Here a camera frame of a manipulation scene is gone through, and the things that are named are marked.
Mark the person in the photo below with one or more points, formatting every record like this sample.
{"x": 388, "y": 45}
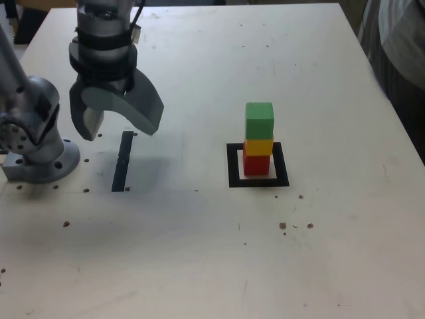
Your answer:
{"x": 405, "y": 40}

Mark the yellow cube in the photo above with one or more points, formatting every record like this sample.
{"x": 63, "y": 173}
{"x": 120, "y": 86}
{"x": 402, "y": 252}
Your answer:
{"x": 259, "y": 148}

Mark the dark stand behind table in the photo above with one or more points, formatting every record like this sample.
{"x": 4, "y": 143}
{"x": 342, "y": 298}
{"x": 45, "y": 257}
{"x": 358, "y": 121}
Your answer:
{"x": 25, "y": 30}

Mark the black tape square outline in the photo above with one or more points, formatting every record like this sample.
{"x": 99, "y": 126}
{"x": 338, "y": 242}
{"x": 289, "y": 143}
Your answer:
{"x": 232, "y": 166}

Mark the black tape strip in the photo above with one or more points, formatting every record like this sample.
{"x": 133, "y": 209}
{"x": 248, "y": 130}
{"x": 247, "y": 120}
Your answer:
{"x": 122, "y": 166}

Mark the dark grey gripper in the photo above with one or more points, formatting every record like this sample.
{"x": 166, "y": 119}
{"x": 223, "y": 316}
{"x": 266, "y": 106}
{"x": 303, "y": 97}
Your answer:
{"x": 106, "y": 84}

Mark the green cube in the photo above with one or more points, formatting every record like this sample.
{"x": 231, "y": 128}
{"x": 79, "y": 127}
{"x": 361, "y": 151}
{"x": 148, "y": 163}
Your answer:
{"x": 259, "y": 121}

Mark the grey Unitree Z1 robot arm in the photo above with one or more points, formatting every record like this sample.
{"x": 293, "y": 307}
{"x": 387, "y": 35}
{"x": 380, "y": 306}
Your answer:
{"x": 40, "y": 166}

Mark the red cube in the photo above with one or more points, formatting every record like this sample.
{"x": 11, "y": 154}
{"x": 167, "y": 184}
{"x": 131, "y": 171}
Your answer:
{"x": 256, "y": 166}

